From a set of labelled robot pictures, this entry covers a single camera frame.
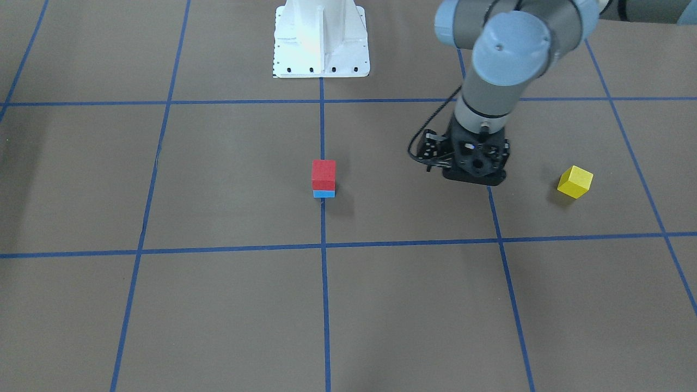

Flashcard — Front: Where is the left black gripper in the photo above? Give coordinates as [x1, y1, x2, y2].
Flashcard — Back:
[417, 115, 474, 172]

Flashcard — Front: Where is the red cube block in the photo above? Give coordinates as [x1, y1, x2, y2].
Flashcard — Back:
[311, 160, 337, 191]

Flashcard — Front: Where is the blue cube block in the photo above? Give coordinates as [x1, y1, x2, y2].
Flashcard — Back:
[312, 189, 336, 199]

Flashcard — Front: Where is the yellow cube block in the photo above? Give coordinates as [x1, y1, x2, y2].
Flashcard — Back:
[556, 166, 594, 199]

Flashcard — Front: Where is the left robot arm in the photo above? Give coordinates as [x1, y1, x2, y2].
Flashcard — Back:
[408, 1, 695, 178]

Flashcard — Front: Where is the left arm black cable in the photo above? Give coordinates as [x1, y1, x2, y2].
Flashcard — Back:
[407, 86, 463, 164]

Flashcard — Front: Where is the white pedestal column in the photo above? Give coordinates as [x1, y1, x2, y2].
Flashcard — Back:
[272, 1, 371, 78]

